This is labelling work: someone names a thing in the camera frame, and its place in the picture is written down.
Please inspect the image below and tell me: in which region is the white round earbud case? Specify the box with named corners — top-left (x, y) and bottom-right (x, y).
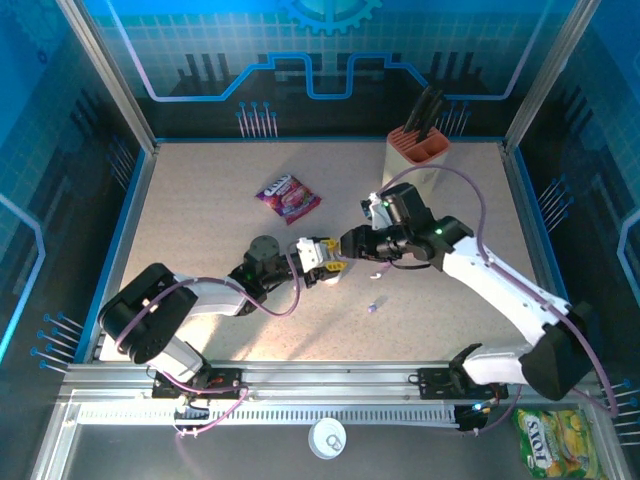
top-left (323, 252), bottom-right (349, 285)

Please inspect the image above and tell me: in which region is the long aluminium mounting rail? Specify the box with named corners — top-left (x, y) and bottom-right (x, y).
top-left (59, 360), bottom-right (604, 401)

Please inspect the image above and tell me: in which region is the purple berries candy bag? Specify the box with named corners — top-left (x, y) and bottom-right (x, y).
top-left (254, 173), bottom-right (323, 227)

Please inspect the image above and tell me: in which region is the aluminium frame post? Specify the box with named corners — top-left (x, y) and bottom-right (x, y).
top-left (55, 0), bottom-right (160, 154)
top-left (501, 0), bottom-right (604, 151)

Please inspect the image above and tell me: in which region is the aluminium table side rail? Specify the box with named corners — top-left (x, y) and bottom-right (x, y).
top-left (92, 142), bottom-right (161, 362)

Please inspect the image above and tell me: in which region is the white slotted cable duct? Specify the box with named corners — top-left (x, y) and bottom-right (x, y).
top-left (74, 405), bottom-right (464, 427)

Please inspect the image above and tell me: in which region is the black handled knife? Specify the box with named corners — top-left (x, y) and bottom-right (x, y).
top-left (402, 84), bottom-right (434, 134)
top-left (417, 89), bottom-right (446, 142)

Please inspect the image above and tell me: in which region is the beige orange knife block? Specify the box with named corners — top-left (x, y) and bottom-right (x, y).
top-left (381, 124), bottom-right (452, 191)

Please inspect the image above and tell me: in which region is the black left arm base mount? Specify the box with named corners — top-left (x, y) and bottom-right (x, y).
top-left (151, 367), bottom-right (245, 401)

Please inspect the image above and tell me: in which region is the white can lid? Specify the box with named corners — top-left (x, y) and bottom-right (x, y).
top-left (307, 418), bottom-right (348, 460)

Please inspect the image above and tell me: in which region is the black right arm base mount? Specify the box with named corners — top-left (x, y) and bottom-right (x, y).
top-left (417, 367), bottom-right (510, 401)

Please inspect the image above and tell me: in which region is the green yellow candy bag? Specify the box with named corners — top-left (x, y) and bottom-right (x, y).
top-left (514, 408), bottom-right (610, 480)

